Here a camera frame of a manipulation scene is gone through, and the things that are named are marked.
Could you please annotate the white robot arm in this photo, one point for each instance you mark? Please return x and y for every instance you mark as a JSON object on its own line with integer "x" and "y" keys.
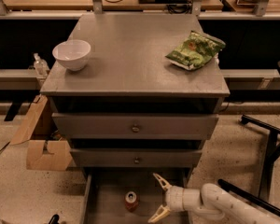
{"x": 210, "y": 202}

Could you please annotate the brass drawer knob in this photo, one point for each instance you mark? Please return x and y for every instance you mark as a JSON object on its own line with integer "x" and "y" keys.
{"x": 135, "y": 128}
{"x": 136, "y": 160}

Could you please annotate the red coke can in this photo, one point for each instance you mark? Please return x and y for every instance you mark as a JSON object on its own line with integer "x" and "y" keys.
{"x": 131, "y": 201}

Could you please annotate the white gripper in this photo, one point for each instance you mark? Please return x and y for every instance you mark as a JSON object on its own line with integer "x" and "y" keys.
{"x": 174, "y": 198}

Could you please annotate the grey drawer cabinet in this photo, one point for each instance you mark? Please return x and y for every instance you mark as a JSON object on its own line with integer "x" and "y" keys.
{"x": 128, "y": 73}

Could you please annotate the green chip bag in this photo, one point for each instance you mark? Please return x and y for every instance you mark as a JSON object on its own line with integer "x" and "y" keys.
{"x": 196, "y": 51}

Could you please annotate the grey middle drawer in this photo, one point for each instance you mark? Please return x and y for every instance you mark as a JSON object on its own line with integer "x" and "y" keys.
{"x": 121, "y": 157}

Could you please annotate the grey top drawer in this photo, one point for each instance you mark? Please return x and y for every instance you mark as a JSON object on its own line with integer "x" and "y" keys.
{"x": 118, "y": 126}

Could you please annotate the brass top drawer knob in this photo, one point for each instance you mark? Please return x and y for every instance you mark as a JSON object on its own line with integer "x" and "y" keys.
{"x": 135, "y": 128}

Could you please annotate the brass middle drawer knob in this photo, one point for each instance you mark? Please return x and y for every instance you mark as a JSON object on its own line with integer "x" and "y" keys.
{"x": 136, "y": 160}

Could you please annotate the white bowl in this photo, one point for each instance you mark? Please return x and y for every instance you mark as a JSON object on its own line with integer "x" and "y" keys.
{"x": 72, "y": 54}

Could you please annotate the grey open bottom drawer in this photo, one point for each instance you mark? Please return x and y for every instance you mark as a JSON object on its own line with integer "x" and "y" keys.
{"x": 106, "y": 189}

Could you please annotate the clear plastic bottle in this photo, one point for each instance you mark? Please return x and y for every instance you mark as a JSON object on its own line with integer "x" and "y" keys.
{"x": 41, "y": 66}

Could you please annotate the brown cardboard box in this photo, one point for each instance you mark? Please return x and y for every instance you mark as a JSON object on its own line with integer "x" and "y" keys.
{"x": 47, "y": 150}

